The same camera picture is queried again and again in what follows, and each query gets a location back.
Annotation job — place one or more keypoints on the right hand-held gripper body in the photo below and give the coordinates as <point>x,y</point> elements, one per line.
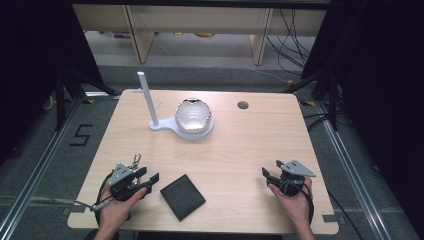
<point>293,176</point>

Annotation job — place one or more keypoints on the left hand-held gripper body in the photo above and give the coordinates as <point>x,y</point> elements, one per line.
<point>122,181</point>

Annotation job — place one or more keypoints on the small metal clasp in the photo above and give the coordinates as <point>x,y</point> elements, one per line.
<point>136,160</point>

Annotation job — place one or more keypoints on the person's left hand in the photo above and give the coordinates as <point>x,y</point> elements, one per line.
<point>115,210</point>

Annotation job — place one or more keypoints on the person's right hand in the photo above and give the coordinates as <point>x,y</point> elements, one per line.
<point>298,208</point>

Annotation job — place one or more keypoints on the black square box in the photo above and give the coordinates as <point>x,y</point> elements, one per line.
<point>182,197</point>

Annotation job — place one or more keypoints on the white glossy bowl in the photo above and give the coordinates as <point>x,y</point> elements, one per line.
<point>193,116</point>

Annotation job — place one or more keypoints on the white stand with pole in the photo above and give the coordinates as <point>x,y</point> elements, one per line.
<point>147,91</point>

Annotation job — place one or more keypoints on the black metal stand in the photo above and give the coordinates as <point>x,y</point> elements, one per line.
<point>332,100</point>
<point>60,100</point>

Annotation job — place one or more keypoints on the black curtain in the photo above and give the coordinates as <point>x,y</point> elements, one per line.
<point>383,83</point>
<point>30,66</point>

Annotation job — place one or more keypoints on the metal floor rail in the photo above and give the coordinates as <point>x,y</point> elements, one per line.
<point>350,166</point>
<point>40,163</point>

